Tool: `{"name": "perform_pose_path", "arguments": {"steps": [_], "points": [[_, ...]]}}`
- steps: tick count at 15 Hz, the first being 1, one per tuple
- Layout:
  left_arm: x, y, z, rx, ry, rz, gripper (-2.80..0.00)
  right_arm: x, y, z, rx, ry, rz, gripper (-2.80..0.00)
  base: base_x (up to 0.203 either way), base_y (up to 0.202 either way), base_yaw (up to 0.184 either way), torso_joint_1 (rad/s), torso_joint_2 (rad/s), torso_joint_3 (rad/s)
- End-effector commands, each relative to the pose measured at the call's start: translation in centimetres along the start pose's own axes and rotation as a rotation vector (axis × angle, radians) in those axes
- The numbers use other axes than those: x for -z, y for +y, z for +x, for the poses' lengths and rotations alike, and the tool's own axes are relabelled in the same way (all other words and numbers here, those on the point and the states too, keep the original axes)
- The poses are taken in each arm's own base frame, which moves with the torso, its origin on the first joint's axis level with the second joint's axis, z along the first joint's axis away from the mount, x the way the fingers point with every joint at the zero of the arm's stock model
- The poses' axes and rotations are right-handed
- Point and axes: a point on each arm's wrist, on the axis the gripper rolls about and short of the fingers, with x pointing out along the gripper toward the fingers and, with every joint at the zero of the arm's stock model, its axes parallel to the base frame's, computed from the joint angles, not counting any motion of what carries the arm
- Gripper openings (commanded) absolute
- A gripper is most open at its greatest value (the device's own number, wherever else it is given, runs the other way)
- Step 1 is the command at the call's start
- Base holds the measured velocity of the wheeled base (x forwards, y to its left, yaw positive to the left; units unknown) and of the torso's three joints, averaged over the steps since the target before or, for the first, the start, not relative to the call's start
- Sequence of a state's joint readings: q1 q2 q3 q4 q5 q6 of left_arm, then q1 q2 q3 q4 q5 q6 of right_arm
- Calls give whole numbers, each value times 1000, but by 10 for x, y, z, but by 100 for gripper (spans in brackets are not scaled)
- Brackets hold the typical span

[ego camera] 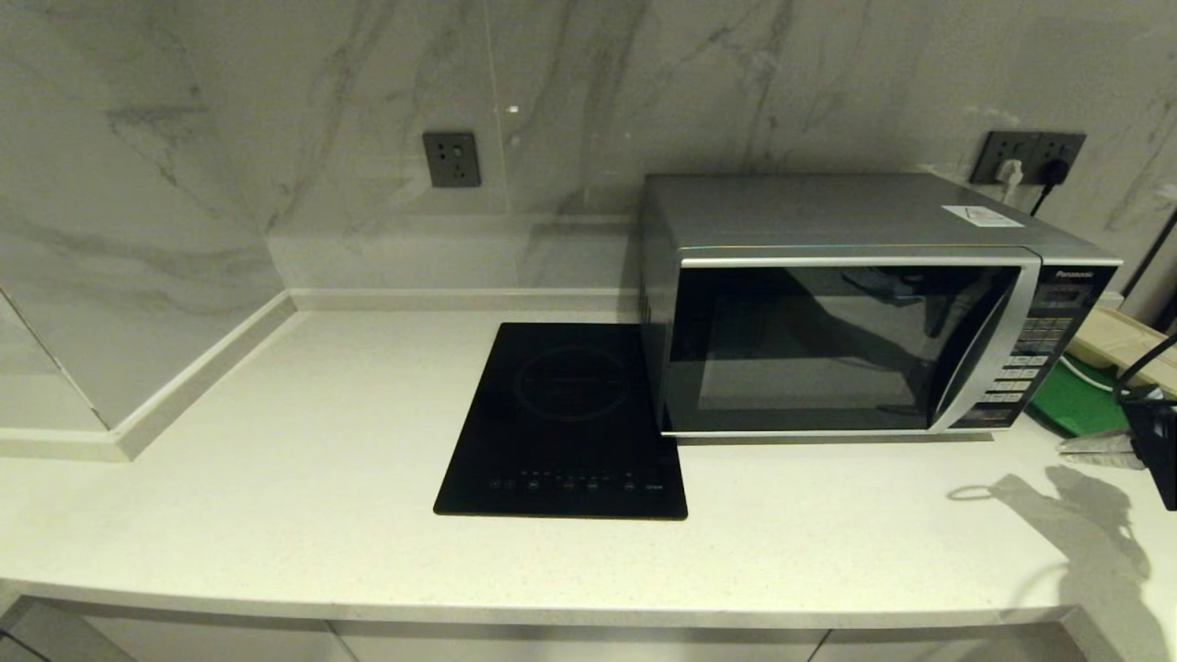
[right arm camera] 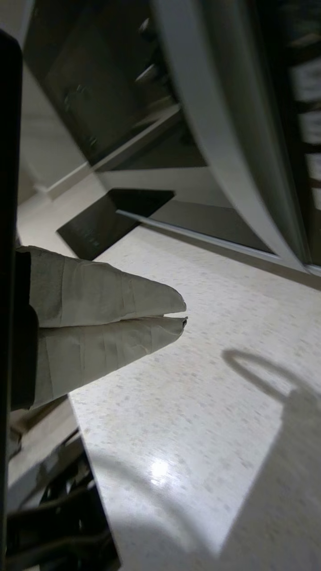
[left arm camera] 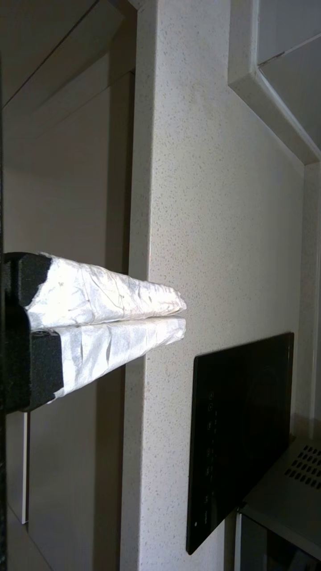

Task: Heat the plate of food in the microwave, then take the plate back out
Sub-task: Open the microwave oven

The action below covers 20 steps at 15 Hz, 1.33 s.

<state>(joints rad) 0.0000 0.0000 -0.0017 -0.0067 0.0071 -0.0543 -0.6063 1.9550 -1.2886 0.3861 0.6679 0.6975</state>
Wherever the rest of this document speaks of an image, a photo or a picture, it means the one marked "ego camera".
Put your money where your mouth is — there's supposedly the silver microwave oven body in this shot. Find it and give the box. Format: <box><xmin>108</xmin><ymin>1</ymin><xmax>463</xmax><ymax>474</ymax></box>
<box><xmin>639</xmin><ymin>173</ymin><xmax>1124</xmax><ymax>444</ymax></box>

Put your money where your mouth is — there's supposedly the black glass microwave door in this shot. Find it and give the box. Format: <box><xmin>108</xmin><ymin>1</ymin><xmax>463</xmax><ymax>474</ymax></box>
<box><xmin>660</xmin><ymin>246</ymin><xmax>1043</xmax><ymax>439</ymax></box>

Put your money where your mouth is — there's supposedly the green plastic tray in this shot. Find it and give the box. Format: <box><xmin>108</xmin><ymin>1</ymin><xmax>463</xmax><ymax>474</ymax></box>
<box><xmin>1028</xmin><ymin>359</ymin><xmax>1134</xmax><ymax>439</ymax></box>

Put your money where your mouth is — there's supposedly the white sticker label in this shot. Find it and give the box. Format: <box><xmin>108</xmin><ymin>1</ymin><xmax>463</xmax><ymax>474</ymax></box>
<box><xmin>942</xmin><ymin>205</ymin><xmax>1026</xmax><ymax>229</ymax></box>

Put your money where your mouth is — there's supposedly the grey double wall socket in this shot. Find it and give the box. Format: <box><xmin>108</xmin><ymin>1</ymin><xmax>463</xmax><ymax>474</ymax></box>
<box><xmin>972</xmin><ymin>131</ymin><xmax>1088</xmax><ymax>187</ymax></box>

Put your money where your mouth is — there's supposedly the black induction cooktop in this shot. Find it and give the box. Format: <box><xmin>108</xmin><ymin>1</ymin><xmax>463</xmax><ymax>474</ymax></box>
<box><xmin>434</xmin><ymin>322</ymin><xmax>689</xmax><ymax>521</ymax></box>

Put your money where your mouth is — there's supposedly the beige power strip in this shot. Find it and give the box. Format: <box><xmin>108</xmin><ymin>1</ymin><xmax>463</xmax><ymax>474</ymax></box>
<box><xmin>1067</xmin><ymin>306</ymin><xmax>1177</xmax><ymax>396</ymax></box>

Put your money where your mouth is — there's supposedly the grey single wall socket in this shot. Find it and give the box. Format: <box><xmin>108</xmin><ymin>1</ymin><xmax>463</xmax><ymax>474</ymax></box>
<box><xmin>424</xmin><ymin>131</ymin><xmax>483</xmax><ymax>188</ymax></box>

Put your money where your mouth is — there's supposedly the white power cable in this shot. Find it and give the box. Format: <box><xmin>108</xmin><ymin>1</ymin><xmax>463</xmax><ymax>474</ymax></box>
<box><xmin>1057</xmin><ymin>354</ymin><xmax>1121</xmax><ymax>394</ymax></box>

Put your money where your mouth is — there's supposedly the black plug with cable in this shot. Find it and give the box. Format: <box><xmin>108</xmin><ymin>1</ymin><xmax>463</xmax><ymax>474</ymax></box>
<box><xmin>1030</xmin><ymin>159</ymin><xmax>1073</xmax><ymax>219</ymax></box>

